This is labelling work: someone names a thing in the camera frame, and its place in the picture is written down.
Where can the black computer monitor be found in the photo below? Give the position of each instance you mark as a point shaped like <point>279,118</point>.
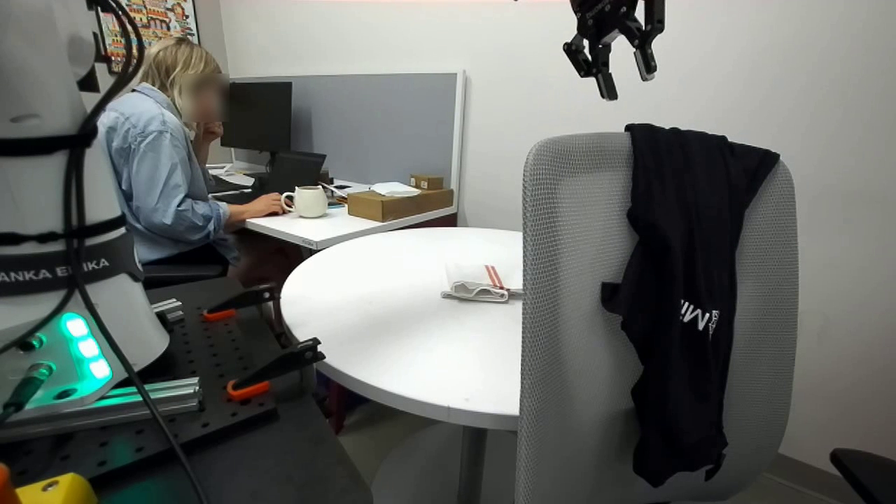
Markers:
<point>255,115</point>

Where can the black desktop device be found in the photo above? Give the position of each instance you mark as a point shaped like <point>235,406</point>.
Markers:
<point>294,170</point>

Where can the grey mesh office chair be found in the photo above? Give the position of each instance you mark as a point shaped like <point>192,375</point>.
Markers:
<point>578,325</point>

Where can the blonde person in blue shirt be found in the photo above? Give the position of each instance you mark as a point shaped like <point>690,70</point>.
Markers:
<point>157,177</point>

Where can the green tipped plug connector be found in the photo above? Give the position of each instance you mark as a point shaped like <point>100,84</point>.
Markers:
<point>27,388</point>

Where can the black cloth with white print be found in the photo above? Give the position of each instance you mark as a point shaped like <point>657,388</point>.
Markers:
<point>686,280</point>

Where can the white round table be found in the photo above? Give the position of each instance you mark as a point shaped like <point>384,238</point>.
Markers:
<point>394,325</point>

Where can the flat cardboard box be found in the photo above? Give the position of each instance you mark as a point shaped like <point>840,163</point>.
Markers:
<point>396,205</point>

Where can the aluminium rail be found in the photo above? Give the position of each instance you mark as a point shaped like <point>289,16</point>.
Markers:
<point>150,392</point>

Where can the orange plastic object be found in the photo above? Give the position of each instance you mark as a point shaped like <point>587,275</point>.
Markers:
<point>7,486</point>

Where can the black perforated mounting board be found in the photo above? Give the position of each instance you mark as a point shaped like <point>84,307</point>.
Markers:
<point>234,448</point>

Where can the black clamp with orange tip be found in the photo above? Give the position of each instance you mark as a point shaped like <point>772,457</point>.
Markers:
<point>276,367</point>
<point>238,304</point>

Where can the grey desk partition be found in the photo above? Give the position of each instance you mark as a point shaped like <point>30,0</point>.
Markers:
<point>374,128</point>

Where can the black chair seat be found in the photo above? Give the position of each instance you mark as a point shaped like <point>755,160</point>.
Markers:
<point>870,471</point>

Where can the white coffee mug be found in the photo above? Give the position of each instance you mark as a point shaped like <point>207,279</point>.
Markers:
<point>310,203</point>

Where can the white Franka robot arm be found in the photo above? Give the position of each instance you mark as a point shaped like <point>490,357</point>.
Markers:
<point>42,142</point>

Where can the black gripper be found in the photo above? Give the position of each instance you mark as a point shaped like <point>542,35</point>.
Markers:
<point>616,13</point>

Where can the yellow plastic object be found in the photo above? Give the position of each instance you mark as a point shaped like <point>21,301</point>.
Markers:
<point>60,487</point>

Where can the small cardboard box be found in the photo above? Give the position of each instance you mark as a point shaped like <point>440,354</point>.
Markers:
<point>427,184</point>

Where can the black office chair of person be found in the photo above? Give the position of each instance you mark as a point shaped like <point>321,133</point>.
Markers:
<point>185,263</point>

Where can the colourful wall poster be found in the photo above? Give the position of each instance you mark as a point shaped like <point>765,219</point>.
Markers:
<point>168,17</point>

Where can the white office desk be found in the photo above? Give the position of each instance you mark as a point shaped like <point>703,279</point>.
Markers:
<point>317,228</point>

